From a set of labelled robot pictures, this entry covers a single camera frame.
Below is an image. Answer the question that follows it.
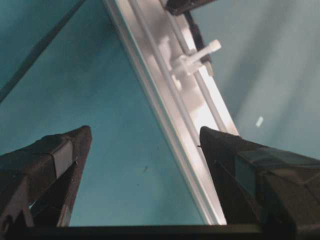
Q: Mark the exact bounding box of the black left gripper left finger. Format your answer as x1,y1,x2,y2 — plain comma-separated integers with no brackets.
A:
0,125,92,228

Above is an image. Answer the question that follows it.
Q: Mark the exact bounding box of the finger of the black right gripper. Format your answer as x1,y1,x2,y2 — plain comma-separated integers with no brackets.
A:
160,0,216,17

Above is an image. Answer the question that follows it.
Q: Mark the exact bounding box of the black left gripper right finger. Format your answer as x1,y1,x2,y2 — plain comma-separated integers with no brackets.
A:
199,126,320,240

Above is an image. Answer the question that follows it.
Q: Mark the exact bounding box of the black USB cable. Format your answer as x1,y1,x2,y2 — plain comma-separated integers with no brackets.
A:
184,11,213,65

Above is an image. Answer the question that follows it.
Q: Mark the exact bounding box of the small pale tape piece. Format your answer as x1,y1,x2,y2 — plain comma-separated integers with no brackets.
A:
255,116,264,128

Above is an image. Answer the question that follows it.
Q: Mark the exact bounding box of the aluminium extrusion rail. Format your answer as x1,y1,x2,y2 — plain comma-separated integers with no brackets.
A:
104,0,238,225

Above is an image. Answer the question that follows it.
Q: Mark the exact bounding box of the white middle ring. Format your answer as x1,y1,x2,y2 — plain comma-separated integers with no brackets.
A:
169,39,222,77

